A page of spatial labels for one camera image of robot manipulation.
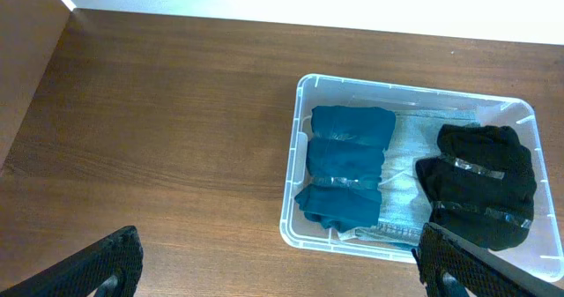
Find blue taped garment bundle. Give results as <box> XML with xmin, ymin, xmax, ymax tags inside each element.
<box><xmin>294</xmin><ymin>106</ymin><xmax>396</xmax><ymax>233</ymax></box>

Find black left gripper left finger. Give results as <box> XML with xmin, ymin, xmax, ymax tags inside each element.
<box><xmin>1</xmin><ymin>226</ymin><xmax>144</xmax><ymax>297</ymax></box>

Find clear plastic storage bin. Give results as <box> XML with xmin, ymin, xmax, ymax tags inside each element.
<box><xmin>279</xmin><ymin>74</ymin><xmax>563</xmax><ymax>282</ymax></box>

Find black taped garment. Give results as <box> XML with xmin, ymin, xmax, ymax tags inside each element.
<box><xmin>415</xmin><ymin>124</ymin><xmax>537</xmax><ymax>251</ymax></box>

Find light blue jeans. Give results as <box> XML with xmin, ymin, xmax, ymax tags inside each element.
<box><xmin>338</xmin><ymin>110</ymin><xmax>479</xmax><ymax>249</ymax></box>

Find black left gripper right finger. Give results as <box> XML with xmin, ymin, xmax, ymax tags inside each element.
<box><xmin>412</xmin><ymin>223</ymin><xmax>551</xmax><ymax>297</ymax></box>

